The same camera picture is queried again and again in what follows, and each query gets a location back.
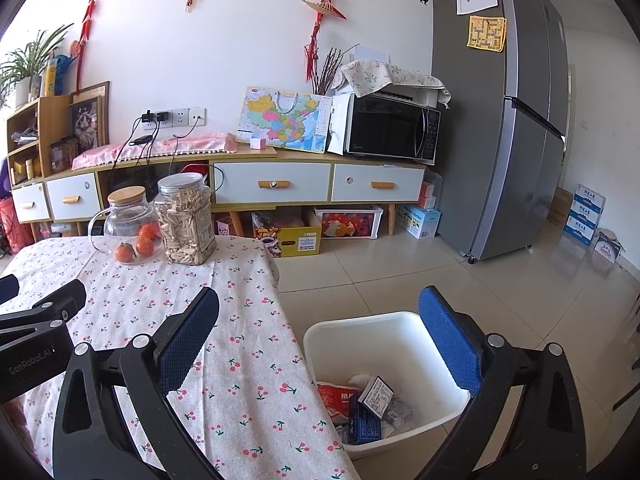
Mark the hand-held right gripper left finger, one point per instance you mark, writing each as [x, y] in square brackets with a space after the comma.
[190, 340]

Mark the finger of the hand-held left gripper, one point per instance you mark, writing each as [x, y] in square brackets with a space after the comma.
[7, 287]
[55, 305]

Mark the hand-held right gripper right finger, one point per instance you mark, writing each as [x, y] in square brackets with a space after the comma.
[450, 340]

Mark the white plastic bin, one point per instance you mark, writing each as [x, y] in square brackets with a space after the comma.
[380, 340]

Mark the dark blue box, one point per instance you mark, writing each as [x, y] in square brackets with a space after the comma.
[362, 427]

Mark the red noodle packet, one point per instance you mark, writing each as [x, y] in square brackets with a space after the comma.
[340, 400]

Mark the cherry print tablecloth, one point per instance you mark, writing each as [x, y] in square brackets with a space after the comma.
[240, 310]

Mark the white cabinet drawer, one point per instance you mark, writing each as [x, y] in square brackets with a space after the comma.
[30, 205]
[240, 185]
[400, 185]
[72, 195]

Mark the clear glass plate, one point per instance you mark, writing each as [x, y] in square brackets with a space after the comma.
[159, 259]

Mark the orange mandarin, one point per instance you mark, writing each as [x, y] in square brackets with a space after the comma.
[147, 231]
[125, 252]
[145, 246]

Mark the glass teapot with bamboo lid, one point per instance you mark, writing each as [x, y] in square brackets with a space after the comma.
[125, 220]

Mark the clear jar of seeds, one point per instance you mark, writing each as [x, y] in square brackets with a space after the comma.
[185, 225]

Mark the blue white cardboard carton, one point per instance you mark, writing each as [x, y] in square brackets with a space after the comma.
[420, 222]

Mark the yellow cardboard box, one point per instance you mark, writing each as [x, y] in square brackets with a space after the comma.
[295, 242]

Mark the brown snack jar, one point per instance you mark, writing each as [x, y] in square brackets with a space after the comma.
[64, 155]

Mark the white box with fruit print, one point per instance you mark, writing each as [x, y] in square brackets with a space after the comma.
[350, 224]

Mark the blue white drinks case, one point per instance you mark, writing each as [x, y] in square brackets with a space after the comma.
[590, 196]
[580, 232]
[585, 212]

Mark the brown cardboard box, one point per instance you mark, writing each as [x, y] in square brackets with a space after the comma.
[560, 207]

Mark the wooden shelf unit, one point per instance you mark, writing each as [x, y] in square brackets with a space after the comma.
[55, 115]

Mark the small blue white carton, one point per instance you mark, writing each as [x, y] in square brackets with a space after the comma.
[607, 249]

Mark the framed cat picture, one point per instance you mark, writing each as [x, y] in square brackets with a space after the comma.
[85, 120]

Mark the grey refrigerator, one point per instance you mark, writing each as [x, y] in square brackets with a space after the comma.
[475, 135]

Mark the small white cube box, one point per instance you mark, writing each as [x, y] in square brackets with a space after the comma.
[258, 143]

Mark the yellow bottle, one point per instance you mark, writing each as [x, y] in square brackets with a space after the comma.
[49, 77]

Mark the long wooden tv cabinet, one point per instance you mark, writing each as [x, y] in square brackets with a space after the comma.
[300, 156]

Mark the green potted plant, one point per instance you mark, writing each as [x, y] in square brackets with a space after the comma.
[25, 70]

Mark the black microwave oven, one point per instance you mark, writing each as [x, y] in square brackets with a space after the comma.
[390, 130]

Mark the blue watering can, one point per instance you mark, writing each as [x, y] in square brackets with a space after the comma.
[64, 72]

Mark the world map paper bag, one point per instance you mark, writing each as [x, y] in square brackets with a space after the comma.
[280, 115]

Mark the white paper bag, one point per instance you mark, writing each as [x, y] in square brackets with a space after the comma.
[337, 125]

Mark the floral cloth cover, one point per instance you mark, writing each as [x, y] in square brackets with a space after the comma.
[390, 75]

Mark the bundle of dry branches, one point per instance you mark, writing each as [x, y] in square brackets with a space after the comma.
[327, 67]

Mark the yellow paper sheet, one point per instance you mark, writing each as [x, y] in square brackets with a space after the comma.
[486, 33]

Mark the red hanging with straw hat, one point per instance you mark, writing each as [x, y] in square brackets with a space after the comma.
[322, 5]

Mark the white wall socket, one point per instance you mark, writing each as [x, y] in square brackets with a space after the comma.
[180, 116]
[197, 116]
[159, 117]

